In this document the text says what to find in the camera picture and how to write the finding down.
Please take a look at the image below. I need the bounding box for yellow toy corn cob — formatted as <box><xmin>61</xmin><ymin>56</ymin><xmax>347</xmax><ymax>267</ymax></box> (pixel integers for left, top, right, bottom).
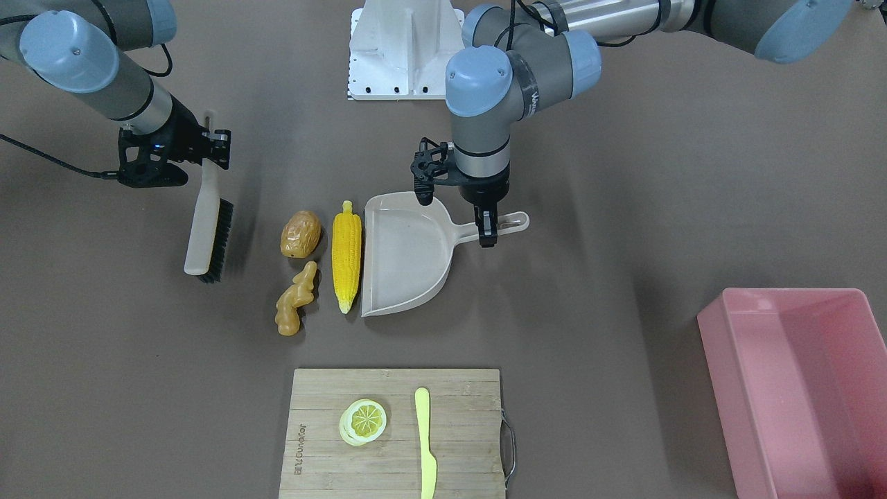
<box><xmin>331</xmin><ymin>201</ymin><xmax>363</xmax><ymax>315</ymax></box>

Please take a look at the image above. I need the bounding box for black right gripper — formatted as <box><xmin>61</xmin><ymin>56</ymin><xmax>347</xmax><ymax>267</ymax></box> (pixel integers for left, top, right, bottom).
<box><xmin>116</xmin><ymin>111</ymin><xmax>232</xmax><ymax>189</ymax></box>

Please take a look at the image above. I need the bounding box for tan toy ginger root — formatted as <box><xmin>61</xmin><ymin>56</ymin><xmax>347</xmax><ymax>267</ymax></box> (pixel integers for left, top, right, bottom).
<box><xmin>274</xmin><ymin>260</ymin><xmax>317</xmax><ymax>337</ymax></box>

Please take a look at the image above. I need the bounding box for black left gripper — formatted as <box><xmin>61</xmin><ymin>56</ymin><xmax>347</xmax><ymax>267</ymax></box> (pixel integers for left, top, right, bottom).
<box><xmin>410</xmin><ymin>138</ymin><xmax>510</xmax><ymax>247</ymax></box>

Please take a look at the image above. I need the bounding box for brown toy potato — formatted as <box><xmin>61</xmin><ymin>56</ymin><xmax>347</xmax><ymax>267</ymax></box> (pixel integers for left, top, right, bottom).
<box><xmin>279</xmin><ymin>211</ymin><xmax>322</xmax><ymax>259</ymax></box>

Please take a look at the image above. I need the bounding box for yellow plastic knife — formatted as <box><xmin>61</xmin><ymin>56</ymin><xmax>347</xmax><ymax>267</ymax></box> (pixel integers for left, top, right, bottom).
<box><xmin>413</xmin><ymin>387</ymin><xmax>438</xmax><ymax>498</ymax></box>

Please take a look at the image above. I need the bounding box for bamboo cutting board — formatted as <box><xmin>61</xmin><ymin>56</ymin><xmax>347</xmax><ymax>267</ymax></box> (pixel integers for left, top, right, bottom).
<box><xmin>278</xmin><ymin>367</ymin><xmax>513</xmax><ymax>498</ymax></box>

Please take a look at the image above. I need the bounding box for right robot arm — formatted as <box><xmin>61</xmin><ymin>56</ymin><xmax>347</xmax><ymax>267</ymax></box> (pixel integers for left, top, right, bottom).
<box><xmin>1</xmin><ymin>1</ymin><xmax>231</xmax><ymax>189</ymax></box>

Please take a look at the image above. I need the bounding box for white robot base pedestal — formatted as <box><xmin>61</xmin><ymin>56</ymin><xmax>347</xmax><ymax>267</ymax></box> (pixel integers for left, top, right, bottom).
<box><xmin>346</xmin><ymin>1</ymin><xmax>465</xmax><ymax>100</ymax></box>

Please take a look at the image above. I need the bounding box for yellow lemon slice toy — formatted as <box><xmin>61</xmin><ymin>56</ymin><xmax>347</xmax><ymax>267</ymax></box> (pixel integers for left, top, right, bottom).
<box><xmin>339</xmin><ymin>399</ymin><xmax>387</xmax><ymax>446</ymax></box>

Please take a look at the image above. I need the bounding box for pink plastic bin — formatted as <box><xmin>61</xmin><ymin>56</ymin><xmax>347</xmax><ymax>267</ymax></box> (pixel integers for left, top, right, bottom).
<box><xmin>697</xmin><ymin>288</ymin><xmax>886</xmax><ymax>498</ymax></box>

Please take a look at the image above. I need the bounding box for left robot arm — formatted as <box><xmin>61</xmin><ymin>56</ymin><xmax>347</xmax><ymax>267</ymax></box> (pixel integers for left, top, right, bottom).
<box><xmin>411</xmin><ymin>1</ymin><xmax>852</xmax><ymax>247</ymax></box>

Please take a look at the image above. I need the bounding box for beige brush with black bristles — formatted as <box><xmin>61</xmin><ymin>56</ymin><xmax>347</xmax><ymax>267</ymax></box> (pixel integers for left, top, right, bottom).
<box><xmin>183</xmin><ymin>110</ymin><xmax>235</xmax><ymax>283</ymax></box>

